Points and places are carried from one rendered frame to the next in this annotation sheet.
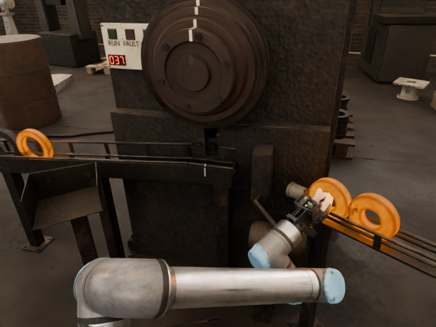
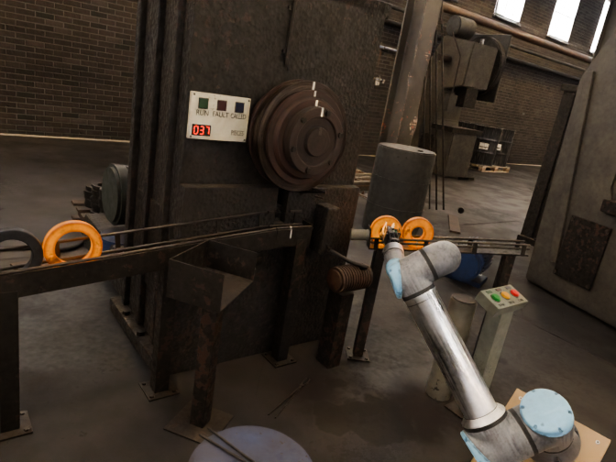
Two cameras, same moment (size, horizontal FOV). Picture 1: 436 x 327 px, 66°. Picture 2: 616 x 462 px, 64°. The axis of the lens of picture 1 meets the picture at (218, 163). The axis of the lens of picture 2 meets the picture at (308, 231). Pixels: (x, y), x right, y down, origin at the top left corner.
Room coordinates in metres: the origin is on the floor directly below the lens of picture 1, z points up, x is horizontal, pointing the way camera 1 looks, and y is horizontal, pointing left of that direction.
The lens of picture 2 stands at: (-0.03, 1.76, 1.35)
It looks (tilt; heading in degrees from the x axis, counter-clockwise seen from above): 17 degrees down; 304
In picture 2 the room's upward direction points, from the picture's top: 10 degrees clockwise
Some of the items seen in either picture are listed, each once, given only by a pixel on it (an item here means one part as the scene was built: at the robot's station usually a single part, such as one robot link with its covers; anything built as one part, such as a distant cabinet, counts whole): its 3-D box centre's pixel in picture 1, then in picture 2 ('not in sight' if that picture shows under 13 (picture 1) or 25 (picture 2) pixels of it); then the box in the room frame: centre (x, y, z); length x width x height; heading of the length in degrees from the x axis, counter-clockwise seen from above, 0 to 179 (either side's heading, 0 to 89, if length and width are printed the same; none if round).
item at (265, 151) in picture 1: (262, 173); (324, 228); (1.19, -0.18, 0.68); 0.11 x 0.08 x 0.24; 164
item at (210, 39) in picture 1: (194, 72); (314, 141); (1.15, 0.07, 1.11); 0.28 x 0.06 x 0.28; 74
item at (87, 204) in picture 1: (82, 248); (205, 346); (1.11, 0.61, 0.36); 0.26 x 0.20 x 0.72; 109
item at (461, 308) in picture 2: not in sight; (450, 347); (0.52, -0.41, 0.26); 0.12 x 0.12 x 0.52
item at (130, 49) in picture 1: (132, 47); (219, 117); (1.45, 0.34, 1.15); 0.26 x 0.02 x 0.18; 74
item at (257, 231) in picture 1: (274, 275); (342, 314); (1.03, -0.23, 0.27); 0.22 x 0.13 x 0.53; 74
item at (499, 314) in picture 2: not in sight; (487, 354); (0.35, -0.40, 0.31); 0.24 x 0.16 x 0.62; 74
